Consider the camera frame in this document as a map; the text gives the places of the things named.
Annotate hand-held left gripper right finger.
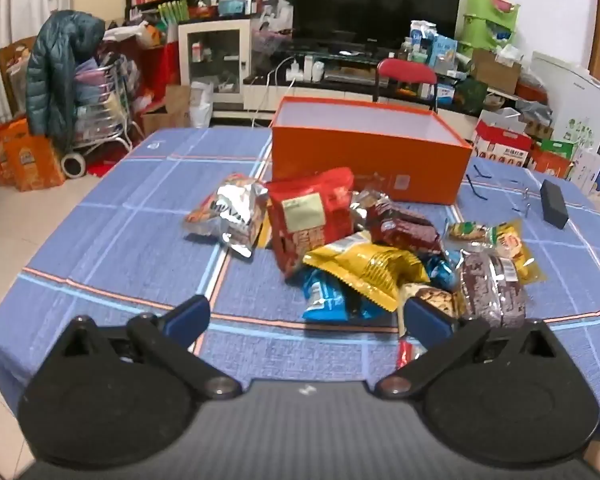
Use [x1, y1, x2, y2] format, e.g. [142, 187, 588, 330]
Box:
[375, 296, 578, 401]

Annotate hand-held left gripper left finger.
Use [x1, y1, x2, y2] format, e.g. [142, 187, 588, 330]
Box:
[32, 295, 243, 402]

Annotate blue cookie packet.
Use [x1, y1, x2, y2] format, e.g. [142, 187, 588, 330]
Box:
[400, 282, 463, 321]

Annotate small red snack packet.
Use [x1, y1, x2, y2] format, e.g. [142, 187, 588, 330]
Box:
[397, 340, 426, 368]

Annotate small blue snack packet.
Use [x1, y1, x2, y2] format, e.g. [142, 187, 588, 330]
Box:
[422, 250, 463, 291]

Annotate round brown bread packet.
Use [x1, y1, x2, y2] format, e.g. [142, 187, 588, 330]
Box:
[457, 252, 528, 330]

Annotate dark red snack packet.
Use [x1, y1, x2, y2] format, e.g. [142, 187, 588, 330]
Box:
[367, 200, 443, 256]

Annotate green noodle snack packet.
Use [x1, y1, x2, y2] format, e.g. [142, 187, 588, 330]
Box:
[445, 221, 496, 251]

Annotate silver orange snack bag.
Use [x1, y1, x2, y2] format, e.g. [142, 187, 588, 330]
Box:
[184, 172, 270, 260]

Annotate yellow noodle snack packet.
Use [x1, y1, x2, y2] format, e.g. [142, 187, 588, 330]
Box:
[490, 219, 548, 285]

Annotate brown pink snack packet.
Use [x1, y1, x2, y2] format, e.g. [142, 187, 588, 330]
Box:
[350, 190, 396, 226]

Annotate red snack bag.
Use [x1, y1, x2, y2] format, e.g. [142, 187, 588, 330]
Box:
[266, 167, 356, 281]

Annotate orange cardboard box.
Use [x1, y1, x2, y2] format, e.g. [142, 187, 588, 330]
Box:
[271, 96, 473, 206]

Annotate eyeglasses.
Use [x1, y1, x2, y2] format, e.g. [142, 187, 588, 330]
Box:
[465, 164, 533, 218]

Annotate black glasses case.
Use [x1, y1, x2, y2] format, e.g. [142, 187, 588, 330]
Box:
[539, 179, 570, 230]

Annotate red white printed carton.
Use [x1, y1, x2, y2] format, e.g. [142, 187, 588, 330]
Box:
[472, 110, 531, 167]

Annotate tape roll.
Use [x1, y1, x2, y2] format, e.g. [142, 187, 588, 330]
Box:
[60, 151, 86, 179]

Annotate orange green carton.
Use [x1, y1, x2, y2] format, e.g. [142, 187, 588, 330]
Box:
[527, 140, 578, 178]

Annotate white plastic bag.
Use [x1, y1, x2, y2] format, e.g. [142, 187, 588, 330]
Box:
[189, 81, 215, 129]

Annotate open cardboard box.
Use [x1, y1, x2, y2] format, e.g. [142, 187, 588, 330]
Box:
[140, 85, 193, 136]

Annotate orange paper bag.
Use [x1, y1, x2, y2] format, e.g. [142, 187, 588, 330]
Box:
[4, 135, 66, 192]
[0, 119, 31, 186]

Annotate white television stand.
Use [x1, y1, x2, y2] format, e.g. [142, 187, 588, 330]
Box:
[242, 50, 481, 121]

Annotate red folding chair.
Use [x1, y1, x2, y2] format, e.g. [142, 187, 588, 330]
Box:
[372, 58, 440, 113]

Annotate brown cardboard box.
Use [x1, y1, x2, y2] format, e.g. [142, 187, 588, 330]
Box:
[472, 49, 521, 95]

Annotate white chest freezer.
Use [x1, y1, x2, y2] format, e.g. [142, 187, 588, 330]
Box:
[530, 51, 600, 148]

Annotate blue white package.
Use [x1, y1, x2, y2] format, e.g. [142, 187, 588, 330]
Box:
[410, 20, 458, 68]

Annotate dark green puffer jacket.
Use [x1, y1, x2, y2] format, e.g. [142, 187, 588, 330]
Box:
[26, 10, 106, 153]

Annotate white glass door cabinet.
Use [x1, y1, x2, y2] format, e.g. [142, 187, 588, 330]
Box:
[178, 19, 253, 106]

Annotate green plastic storage shelf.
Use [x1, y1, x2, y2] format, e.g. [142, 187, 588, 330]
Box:
[457, 0, 521, 58]

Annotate black television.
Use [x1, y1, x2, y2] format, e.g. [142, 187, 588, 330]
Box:
[294, 0, 463, 53]

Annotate metal wire rack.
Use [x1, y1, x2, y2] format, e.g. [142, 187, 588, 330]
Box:
[75, 55, 146, 153]

